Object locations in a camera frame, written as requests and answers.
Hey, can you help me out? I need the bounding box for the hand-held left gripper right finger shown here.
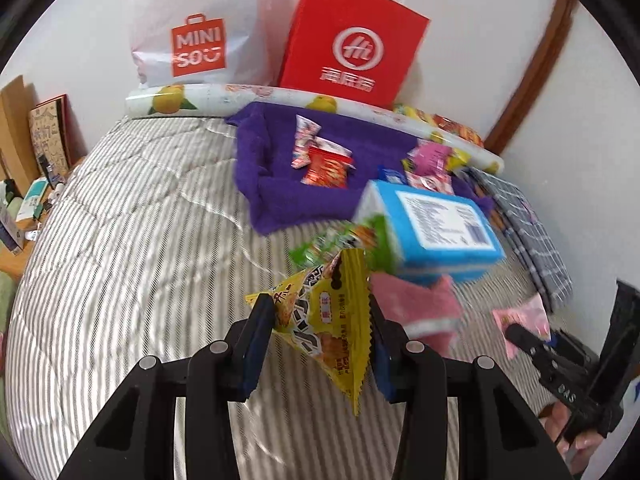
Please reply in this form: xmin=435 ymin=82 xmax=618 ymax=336
xmin=367 ymin=305 xmax=583 ymax=480

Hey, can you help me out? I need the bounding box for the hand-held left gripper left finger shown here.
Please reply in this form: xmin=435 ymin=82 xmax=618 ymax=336
xmin=57 ymin=292 xmax=278 ymax=480

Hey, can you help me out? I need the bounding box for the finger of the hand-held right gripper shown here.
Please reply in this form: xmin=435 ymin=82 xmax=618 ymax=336
xmin=505 ymin=324 xmax=556 ymax=366

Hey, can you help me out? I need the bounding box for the pale pink snack packet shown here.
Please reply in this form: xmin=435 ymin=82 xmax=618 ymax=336
xmin=492 ymin=294 xmax=551 ymax=358

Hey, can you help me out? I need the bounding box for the yellow triangular snack packet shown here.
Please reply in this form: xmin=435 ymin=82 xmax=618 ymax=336
xmin=245 ymin=247 xmax=373 ymax=417

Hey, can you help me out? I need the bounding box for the person's right hand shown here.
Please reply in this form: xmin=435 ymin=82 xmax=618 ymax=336
xmin=542 ymin=402 xmax=606 ymax=466

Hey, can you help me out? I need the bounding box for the grey checked folded cloth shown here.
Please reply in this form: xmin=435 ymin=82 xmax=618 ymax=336
xmin=465 ymin=167 xmax=573 ymax=313

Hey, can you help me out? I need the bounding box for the green snack packet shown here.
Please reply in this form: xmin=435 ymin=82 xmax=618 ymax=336
xmin=290 ymin=215 xmax=396 ymax=276

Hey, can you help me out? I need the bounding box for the blue tissue pack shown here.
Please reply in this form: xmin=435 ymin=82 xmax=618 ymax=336
xmin=352 ymin=180 xmax=506 ymax=286

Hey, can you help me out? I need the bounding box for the pink round print snack packet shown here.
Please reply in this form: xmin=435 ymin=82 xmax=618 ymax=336
xmin=405 ymin=170 xmax=456 ymax=196

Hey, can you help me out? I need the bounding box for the purple towel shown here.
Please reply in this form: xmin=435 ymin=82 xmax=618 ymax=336
xmin=225 ymin=101 xmax=493 ymax=235

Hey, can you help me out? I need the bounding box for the red snack packet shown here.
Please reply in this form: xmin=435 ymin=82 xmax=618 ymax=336
xmin=301 ymin=137 xmax=356 ymax=188

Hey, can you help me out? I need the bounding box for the magenta snack packet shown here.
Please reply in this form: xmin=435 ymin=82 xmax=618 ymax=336
xmin=402 ymin=141 xmax=448 ymax=176

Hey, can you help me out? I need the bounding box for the white pink candy packet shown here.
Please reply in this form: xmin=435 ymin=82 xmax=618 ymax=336
xmin=292 ymin=115 xmax=321 ymax=168

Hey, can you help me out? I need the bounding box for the orange striped snack bag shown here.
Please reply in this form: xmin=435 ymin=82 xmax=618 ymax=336
xmin=432 ymin=112 xmax=484 ymax=148

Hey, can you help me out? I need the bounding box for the yellow colourful snack bag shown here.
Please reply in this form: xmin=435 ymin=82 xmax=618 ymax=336
xmin=392 ymin=104 xmax=436 ymax=126

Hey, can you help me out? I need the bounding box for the fruit print rolled mat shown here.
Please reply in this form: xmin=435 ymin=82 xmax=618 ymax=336
xmin=125 ymin=84 xmax=503 ymax=173

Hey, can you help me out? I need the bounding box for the wooden desk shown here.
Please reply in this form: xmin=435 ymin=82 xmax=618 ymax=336
xmin=0 ymin=155 xmax=86 ymax=278

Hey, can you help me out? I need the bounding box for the teal white small box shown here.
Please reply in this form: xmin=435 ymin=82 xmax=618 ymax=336
xmin=15 ymin=180 xmax=51 ymax=223

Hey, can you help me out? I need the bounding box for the red paper bag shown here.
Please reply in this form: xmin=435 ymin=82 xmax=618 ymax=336
xmin=277 ymin=0 xmax=431 ymax=110

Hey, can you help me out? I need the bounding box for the wooden cabinet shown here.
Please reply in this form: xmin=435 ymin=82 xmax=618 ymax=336
xmin=0 ymin=75 xmax=41 ymax=196

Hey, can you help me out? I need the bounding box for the white plastic shopping bag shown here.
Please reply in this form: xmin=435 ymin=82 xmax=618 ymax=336
xmin=127 ymin=0 xmax=273 ymax=88

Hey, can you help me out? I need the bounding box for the wooden door frame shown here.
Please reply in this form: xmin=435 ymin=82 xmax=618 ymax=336
xmin=485 ymin=0 xmax=578 ymax=153

